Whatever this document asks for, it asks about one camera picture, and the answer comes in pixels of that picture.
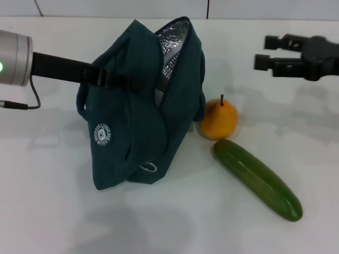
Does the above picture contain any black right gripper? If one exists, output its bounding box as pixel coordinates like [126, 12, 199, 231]
[254, 34, 339, 81]

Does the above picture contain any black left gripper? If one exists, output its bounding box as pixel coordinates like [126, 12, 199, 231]
[31, 51, 157, 94]

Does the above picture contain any dark teal insulated lunch bag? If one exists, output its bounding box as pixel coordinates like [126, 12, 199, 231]
[76, 16, 207, 192]

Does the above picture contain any orange yellow pear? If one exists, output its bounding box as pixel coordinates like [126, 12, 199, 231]
[199, 94, 238, 140]

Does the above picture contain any green cucumber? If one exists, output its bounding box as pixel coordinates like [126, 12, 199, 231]
[213, 139, 304, 223]

